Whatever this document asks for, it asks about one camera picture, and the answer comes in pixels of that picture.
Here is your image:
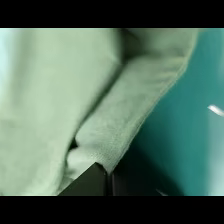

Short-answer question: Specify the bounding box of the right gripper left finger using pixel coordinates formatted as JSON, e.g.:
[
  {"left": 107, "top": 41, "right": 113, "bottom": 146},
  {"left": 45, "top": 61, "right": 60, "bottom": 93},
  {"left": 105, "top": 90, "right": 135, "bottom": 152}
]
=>
[{"left": 58, "top": 162, "right": 109, "bottom": 197}]

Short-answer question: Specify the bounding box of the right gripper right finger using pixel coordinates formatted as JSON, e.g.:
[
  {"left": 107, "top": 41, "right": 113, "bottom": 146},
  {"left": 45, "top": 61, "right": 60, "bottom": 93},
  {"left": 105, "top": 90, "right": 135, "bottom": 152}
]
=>
[{"left": 110, "top": 146, "right": 174, "bottom": 197}]

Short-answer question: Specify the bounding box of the pale green T-shirt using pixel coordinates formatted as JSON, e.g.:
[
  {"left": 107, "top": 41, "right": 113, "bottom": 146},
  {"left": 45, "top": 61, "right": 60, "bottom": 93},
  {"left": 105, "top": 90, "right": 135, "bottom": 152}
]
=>
[{"left": 0, "top": 28, "right": 200, "bottom": 197}]

